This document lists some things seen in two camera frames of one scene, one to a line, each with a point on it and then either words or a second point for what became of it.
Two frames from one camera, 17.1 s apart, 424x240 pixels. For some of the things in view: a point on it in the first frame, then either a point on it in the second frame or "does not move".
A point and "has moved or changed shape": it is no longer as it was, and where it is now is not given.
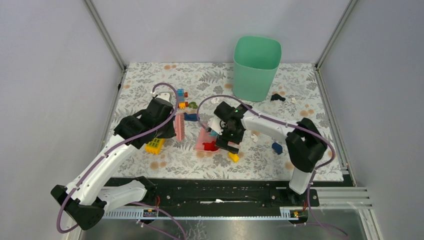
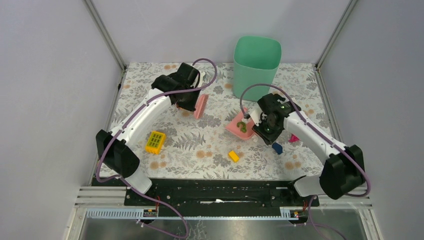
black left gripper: x=170 y=132 → x=190 y=106
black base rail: x=227 y=192 does not move
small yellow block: x=235 y=157 does not move
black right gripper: x=222 y=141 → x=268 y=139
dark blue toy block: x=277 y=147 does not move
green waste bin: x=256 y=61 does not move
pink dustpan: x=204 y=136 has moved or changed shape
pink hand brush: x=179 y=127 has moved or changed shape
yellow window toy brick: x=155 y=146 does not move
